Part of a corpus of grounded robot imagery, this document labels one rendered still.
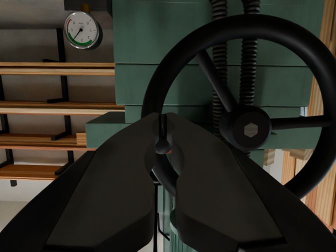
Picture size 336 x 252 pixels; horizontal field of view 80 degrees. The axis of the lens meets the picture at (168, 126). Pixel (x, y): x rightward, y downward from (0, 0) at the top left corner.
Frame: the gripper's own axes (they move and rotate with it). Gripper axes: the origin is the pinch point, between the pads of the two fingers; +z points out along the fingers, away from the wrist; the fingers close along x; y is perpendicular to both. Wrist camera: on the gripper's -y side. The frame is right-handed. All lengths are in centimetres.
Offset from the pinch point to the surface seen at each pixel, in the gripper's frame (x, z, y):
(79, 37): -14.4, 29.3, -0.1
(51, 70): -132, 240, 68
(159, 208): -1, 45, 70
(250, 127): 11.4, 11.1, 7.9
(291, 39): 16.4, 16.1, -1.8
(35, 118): -192, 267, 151
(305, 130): 33.7, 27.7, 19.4
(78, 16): -14.3, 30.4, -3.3
